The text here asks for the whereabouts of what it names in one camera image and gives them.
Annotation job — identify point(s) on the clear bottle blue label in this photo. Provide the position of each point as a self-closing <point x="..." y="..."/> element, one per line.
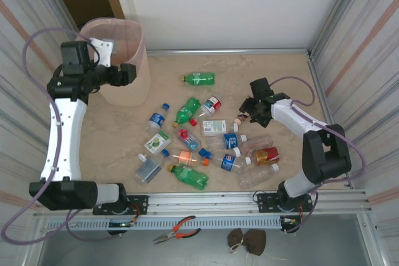
<point x="230" y="140"/>

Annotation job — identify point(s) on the clear pinkish bottle white cap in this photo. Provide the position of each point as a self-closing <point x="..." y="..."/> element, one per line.
<point x="257" y="144"/>

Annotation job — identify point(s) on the clear bottle white green label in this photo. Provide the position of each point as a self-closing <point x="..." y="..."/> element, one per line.
<point x="215" y="126"/>

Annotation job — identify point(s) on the clear bottle red white label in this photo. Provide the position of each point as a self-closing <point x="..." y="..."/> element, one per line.
<point x="212" y="104"/>

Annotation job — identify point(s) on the bottle red gold label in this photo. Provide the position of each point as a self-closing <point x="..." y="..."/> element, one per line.
<point x="268" y="155"/>

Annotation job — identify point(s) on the clear bottle blue round logo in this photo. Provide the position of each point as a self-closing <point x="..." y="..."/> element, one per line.
<point x="229" y="162"/>

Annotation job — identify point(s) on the green soda bottle yellow cap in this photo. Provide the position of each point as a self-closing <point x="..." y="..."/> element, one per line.
<point x="187" y="110"/>
<point x="199" y="79"/>

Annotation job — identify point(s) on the blue-tinted bottle pink label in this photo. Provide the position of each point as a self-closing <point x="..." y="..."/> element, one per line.
<point x="188" y="139"/>

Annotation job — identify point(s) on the clear unlabelled bottle white cap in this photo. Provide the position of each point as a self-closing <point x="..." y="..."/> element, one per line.
<point x="257" y="177"/>

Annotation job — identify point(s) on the small bottle blue label cap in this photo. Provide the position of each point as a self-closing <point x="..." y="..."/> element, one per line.
<point x="156" y="119"/>

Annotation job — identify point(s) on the bottle lime picture label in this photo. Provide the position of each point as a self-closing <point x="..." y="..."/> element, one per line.
<point x="157" y="142"/>

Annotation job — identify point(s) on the blue-tinted clear bottle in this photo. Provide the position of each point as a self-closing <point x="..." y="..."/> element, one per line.
<point x="148" y="169"/>

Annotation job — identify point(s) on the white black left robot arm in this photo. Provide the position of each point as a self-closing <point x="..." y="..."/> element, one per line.
<point x="62" y="138"/>

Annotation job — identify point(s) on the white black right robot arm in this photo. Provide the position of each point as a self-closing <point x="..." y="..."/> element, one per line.
<point x="293" y="116"/>

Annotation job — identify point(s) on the beige slatted waste bin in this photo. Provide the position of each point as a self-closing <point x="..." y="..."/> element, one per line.
<point x="131" y="91"/>

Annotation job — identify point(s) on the clear bottle orange label cap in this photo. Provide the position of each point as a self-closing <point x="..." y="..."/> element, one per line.
<point x="185" y="157"/>

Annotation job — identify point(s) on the green soda bottle orange cap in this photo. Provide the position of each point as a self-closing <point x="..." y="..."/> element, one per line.
<point x="190" y="178"/>

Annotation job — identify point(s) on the brown cloth pouch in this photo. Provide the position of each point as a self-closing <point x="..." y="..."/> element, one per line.
<point x="256" y="241"/>
<point x="236" y="237"/>

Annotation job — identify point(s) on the aluminium table edge rail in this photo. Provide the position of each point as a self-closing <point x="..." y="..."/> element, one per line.
<point x="227" y="51"/>

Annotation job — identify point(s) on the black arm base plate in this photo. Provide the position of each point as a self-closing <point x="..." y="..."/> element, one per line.
<point x="265" y="202"/>
<point x="140" y="203"/>

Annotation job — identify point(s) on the long aluminium mounting rail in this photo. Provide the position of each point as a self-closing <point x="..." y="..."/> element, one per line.
<point x="202" y="200"/>

